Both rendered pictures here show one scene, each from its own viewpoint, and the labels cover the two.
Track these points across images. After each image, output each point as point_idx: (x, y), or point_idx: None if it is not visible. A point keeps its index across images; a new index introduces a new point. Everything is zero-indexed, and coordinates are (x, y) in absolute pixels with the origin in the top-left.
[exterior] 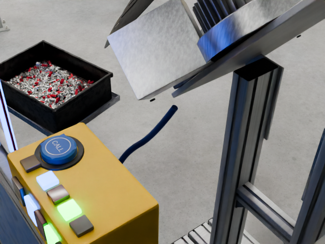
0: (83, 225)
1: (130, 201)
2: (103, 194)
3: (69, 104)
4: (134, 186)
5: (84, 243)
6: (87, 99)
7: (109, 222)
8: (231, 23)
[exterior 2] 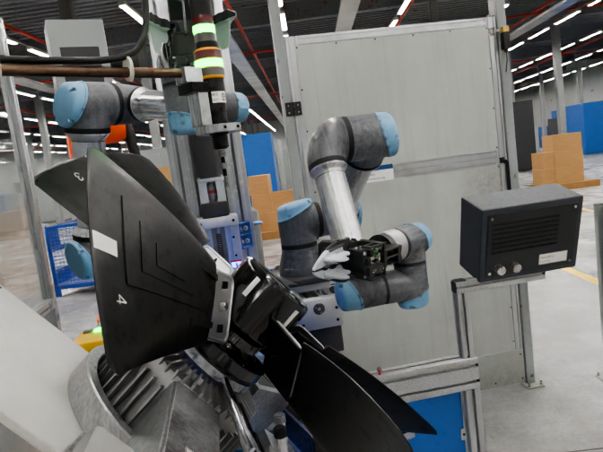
0: (85, 330)
1: (81, 340)
2: (94, 335)
3: (286, 414)
4: (86, 341)
5: (81, 333)
6: (298, 431)
7: (80, 336)
8: None
